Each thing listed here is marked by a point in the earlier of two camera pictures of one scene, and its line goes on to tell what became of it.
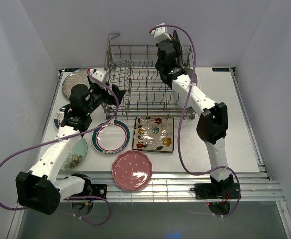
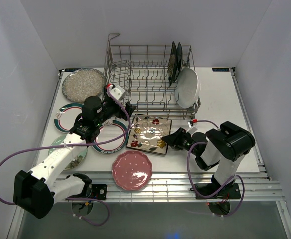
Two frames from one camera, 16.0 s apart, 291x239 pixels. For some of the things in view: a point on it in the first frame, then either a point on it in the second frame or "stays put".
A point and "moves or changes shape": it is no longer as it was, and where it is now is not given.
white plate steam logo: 111,138 stays put
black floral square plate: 177,44 moves or changes shape
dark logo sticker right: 220,69 stays put
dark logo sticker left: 71,69 stays put
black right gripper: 157,45 → 175,139
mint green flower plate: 76,155 stays put
